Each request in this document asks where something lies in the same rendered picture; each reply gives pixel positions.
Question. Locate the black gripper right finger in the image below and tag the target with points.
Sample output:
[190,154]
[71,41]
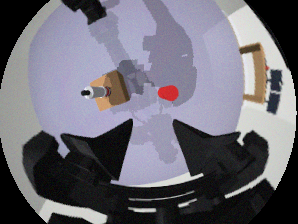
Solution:
[199,147]

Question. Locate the tan wooden block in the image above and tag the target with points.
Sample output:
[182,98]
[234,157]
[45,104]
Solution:
[118,92]

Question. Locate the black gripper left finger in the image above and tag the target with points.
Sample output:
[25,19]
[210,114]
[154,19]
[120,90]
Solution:
[108,149]

